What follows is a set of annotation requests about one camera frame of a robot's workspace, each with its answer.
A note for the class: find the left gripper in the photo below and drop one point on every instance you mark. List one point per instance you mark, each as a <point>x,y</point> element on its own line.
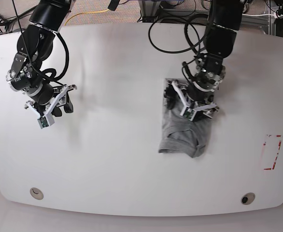
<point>197,94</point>

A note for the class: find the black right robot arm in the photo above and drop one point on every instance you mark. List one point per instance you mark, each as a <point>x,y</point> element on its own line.
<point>34,46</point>

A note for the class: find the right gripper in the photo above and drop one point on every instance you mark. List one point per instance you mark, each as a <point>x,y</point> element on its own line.
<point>45,100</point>

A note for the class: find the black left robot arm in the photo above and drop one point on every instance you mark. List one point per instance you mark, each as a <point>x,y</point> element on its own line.
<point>218,40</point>

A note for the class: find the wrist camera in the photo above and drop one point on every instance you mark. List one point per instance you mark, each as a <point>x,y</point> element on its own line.
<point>45,121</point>
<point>188,113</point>

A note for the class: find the table cable grommet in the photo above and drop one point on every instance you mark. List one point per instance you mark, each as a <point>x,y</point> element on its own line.
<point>248,198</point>
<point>36,193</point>

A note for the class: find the black tripod legs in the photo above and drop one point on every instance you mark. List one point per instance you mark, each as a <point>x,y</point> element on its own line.
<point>24,8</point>

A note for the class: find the left table cable grommet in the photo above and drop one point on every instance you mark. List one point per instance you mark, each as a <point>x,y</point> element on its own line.
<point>36,193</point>

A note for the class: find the right table cable grommet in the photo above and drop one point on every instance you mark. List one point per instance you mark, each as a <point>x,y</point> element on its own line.
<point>248,198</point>

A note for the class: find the grey T-shirt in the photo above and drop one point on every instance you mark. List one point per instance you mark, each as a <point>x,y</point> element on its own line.
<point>179,134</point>

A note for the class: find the aluminium frame rail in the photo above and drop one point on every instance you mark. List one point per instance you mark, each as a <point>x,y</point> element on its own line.
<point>202,18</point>

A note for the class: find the red tape rectangle marking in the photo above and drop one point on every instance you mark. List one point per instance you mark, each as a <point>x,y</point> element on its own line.
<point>270,151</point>

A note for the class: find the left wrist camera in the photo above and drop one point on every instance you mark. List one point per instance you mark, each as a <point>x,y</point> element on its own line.
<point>188,113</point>

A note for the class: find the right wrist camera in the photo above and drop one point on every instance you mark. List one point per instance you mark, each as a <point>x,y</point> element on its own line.
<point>45,121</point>

